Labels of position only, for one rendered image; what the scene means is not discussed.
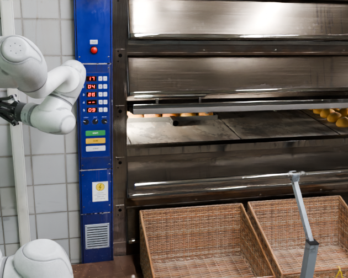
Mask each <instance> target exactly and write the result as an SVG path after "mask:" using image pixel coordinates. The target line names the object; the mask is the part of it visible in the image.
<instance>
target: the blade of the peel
mask: <svg viewBox="0 0 348 278"><path fill-rule="evenodd" d="M176 118H177V119H178V121H195V120H217V119H218V115H217V114H216V113H214V112H213V115H203V116H176ZM163 121H169V117H162V116H161V117H144V116H143V117H135V118H128V119H127V123H131V122H163Z"/></svg>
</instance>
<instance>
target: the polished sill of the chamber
mask: <svg viewBox="0 0 348 278"><path fill-rule="evenodd" d="M334 145H348V134H344V135H321V136H298V137H275V138H252V139H240V140H217V141H194V142H171V143H148V144H135V145H127V153H126V156H127V157H128V156H149V155H159V154H180V153H201V152H221V151H241V150H252V149H273V148H293V147H313V146H334Z"/></svg>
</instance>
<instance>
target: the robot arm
mask: <svg viewBox="0 0 348 278"><path fill-rule="evenodd" d="M85 79H86V69H85V68H84V65H83V64H82V63H80V62H78V61H76V60H68V61H66V62H64V63H63V64H62V65H61V66H59V67H56V68H54V69H52V70H51V71H49V72H47V65H46V62H45V59H44V57H43V55H42V53H41V51H40V50H39V49H38V47H37V46H36V45H35V44H34V43H33V42H31V41H30V40H29V39H27V38H25V37H23V36H20V35H7V36H0V88H12V89H18V90H19V91H21V92H23V93H25V94H26V95H27V96H29V97H31V98H34V99H41V98H44V97H46V98H45V99H44V101H43V102H42V103H41V104H35V103H22V102H20V101H19V100H17V99H16V97H17V95H16V94H13V95H10V96H8V97H0V117H1V118H3V119H5V120H6V121H8V122H10V123H11V124H12V125H13V126H16V125H19V121H20V122H22V123H23V124H25V125H27V126H31V127H34V128H37V129H38V130H40V131H42V132H45V133H49V134H53V135H66V134H69V133H70V132H71V131H72V130H73V129H74V127H75V124H76V120H75V117H74V115H73V113H72V112H71V109H72V106H73V105H74V103H75V101H76V100H77V98H78V96H79V94H80V92H81V90H82V87H83V85H84V82H85ZM3 100H12V101H14V102H12V103H6V102H3ZM2 107H5V108H2ZM0 278H73V272H72V266H71V263H70V260H69V258H68V256H67V254H66V252H65V251H64V249H63V247H62V246H61V245H59V244H58V243H56V242H54V241H53V240H49V239H37V240H34V241H31V242H28V243H26V244H24V245H23V246H22V247H20V248H19V249H18V250H17V251H16V253H15V254H14V255H12V256H2V252H1V250H0Z"/></svg>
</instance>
